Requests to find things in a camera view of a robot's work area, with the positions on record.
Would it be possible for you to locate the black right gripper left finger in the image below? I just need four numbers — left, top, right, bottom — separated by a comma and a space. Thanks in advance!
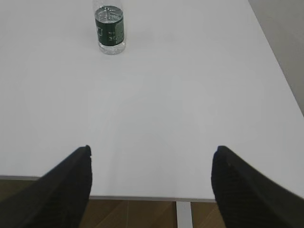
0, 145, 93, 228

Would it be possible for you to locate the grey table frame leg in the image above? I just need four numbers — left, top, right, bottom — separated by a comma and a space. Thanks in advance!
176, 201, 193, 228

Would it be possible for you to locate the clear green-label water bottle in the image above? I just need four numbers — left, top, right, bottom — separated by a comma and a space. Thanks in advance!
92, 0, 126, 55

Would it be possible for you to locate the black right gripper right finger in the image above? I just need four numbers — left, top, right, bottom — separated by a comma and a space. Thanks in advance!
211, 146, 304, 228

